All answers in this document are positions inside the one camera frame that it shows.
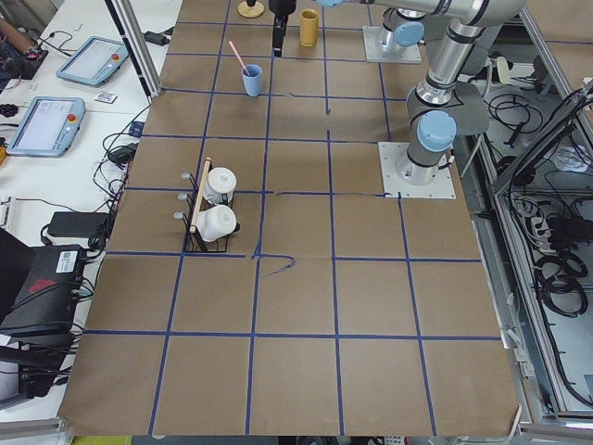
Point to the teach pendant near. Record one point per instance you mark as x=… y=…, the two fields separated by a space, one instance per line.
x=48 y=127

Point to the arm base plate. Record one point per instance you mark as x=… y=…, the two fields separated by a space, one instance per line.
x=380 y=46
x=402 y=178

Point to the white mug near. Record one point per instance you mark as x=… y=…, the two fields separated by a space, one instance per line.
x=216 y=222

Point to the teach pendant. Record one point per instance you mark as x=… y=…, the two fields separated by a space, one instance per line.
x=94 y=62
x=48 y=127

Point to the black power adapter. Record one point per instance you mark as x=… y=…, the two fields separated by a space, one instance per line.
x=76 y=224

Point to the teach pendant far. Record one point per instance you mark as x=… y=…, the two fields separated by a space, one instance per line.
x=94 y=62

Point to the bamboo chopstick holder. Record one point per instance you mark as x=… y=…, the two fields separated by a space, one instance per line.
x=309 y=27

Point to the aluminium frame post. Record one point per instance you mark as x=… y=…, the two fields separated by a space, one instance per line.
x=128 y=27

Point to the wooden rod on rack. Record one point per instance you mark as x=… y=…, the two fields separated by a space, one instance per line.
x=199 y=194

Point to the pink chopstick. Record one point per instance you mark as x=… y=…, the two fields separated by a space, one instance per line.
x=239 y=58

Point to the white mug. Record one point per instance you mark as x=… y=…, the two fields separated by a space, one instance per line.
x=220 y=186
x=216 y=222

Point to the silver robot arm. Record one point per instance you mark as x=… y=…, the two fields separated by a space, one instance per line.
x=406 y=25
x=432 y=133

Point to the small label card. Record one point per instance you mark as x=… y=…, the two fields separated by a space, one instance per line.
x=106 y=98

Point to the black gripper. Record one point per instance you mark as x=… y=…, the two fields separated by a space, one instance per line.
x=283 y=6

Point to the black computer box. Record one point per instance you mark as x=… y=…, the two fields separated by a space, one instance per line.
x=37 y=285

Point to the light blue plastic cup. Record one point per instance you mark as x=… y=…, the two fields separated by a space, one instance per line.
x=252 y=79

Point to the wooden mug tree stand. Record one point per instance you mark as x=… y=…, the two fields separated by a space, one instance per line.
x=250 y=9

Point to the white mug far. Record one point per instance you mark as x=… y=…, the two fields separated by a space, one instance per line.
x=220 y=186

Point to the black wire mug rack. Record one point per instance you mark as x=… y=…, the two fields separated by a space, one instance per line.
x=194 y=242

